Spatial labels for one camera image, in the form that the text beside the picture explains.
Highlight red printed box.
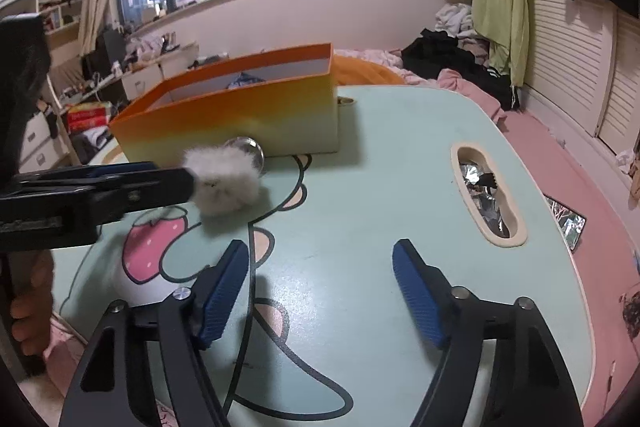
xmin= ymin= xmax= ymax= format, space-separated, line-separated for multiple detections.
xmin=66 ymin=102 xmax=113 ymax=134

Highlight beige cloth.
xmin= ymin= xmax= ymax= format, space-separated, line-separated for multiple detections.
xmin=627 ymin=149 xmax=640 ymax=202

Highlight pink blanket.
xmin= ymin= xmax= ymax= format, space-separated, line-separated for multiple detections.
xmin=334 ymin=48 xmax=506 ymax=122

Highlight clear glass ball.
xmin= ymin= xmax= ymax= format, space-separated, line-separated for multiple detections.
xmin=223 ymin=136 xmax=266 ymax=172

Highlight white louvered closet doors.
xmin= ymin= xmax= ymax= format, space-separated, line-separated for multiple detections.
xmin=517 ymin=0 xmax=640 ymax=158

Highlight white wall shelf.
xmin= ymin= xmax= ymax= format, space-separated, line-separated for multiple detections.
xmin=37 ymin=0 xmax=83 ymax=38

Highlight pink bed sheet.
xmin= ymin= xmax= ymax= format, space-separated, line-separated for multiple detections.
xmin=500 ymin=112 xmax=640 ymax=427

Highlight dark beaded accessory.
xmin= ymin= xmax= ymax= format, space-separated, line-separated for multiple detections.
xmin=621 ymin=291 xmax=640 ymax=328

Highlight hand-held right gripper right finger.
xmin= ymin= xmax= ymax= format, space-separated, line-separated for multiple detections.
xmin=391 ymin=238 xmax=585 ymax=427

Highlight white clothes pile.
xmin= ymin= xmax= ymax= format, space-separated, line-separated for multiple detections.
xmin=434 ymin=3 xmax=476 ymax=38

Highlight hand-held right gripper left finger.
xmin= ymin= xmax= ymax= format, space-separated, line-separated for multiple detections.
xmin=59 ymin=239 xmax=250 ymax=427

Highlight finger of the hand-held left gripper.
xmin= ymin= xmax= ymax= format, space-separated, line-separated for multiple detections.
xmin=75 ymin=167 xmax=197 ymax=228
xmin=12 ymin=161 xmax=161 ymax=188

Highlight dark patterned packet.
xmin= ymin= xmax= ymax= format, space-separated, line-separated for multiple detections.
xmin=227 ymin=72 xmax=266 ymax=88

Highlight orange pillow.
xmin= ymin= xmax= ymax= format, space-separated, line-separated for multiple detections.
xmin=332 ymin=54 xmax=406 ymax=86

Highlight orange cardboard box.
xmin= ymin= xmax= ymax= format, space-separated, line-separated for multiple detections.
xmin=109 ymin=43 xmax=341 ymax=162

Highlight white drawer cabinet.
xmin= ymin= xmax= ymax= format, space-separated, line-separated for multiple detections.
xmin=20 ymin=112 xmax=71 ymax=172

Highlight white cluttered counter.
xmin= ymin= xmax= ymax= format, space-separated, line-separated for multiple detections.
xmin=120 ymin=39 xmax=201 ymax=100

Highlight person's left hand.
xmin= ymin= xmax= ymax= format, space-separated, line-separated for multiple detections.
xmin=10 ymin=251 xmax=57 ymax=356

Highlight small rectangular mirror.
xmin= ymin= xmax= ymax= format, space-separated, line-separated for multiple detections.
xmin=544 ymin=195 xmax=587 ymax=252

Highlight fluffy fur ball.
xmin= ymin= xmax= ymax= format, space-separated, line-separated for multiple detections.
xmin=181 ymin=146 xmax=262 ymax=217

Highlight black clothes pile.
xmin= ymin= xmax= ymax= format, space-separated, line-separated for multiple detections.
xmin=401 ymin=28 xmax=521 ymax=110

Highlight crumpled foil wrappers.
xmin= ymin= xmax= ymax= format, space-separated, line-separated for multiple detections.
xmin=459 ymin=159 xmax=511 ymax=238

